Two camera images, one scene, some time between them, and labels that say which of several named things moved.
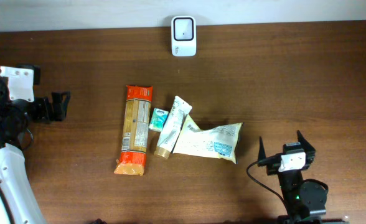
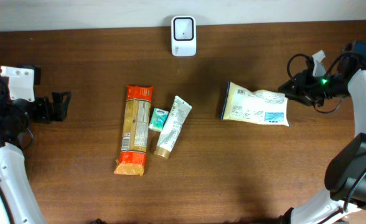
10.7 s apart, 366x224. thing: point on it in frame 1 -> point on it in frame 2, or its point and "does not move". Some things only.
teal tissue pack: (158, 119) does not move
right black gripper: (308, 149) -> (299, 89)
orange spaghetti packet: (136, 129) does not move
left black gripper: (47, 114) does not move
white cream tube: (180, 112) does not move
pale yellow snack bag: (221, 141) -> (261, 106)
